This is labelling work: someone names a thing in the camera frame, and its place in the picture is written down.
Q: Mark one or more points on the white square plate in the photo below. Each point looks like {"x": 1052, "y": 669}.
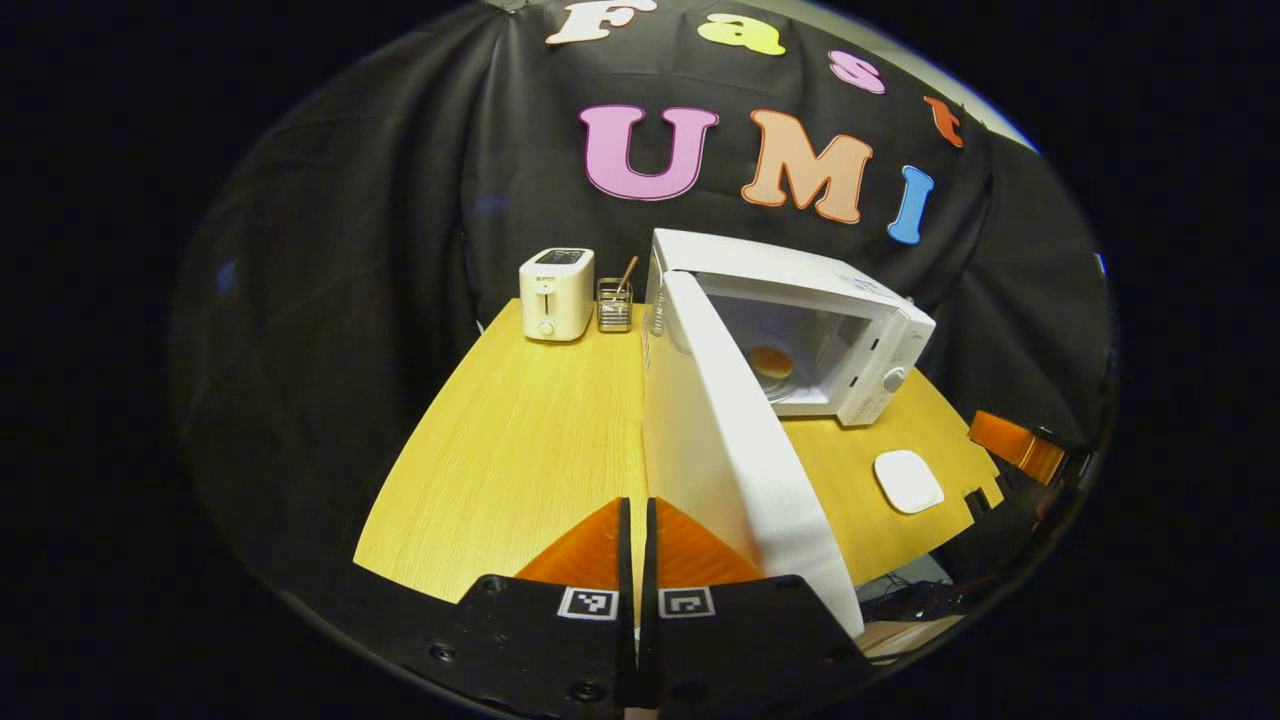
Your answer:
{"x": 908, "y": 482}

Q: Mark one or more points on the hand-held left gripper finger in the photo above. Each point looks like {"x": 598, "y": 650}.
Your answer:
{"x": 650, "y": 600}
{"x": 625, "y": 600}

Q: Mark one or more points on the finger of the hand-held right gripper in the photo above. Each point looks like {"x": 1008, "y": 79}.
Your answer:
{"x": 1015, "y": 445}

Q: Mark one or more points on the white toaster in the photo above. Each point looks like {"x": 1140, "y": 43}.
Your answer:
{"x": 555, "y": 300}

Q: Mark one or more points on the white microwave oven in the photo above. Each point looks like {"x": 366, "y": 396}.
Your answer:
{"x": 700, "y": 430}

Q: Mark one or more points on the wooden stick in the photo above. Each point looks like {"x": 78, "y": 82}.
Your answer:
{"x": 627, "y": 272}

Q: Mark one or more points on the sugared donut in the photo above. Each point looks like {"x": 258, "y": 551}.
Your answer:
{"x": 771, "y": 361}

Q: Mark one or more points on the clear utensil holder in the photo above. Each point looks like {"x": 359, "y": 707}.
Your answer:
{"x": 613, "y": 312}

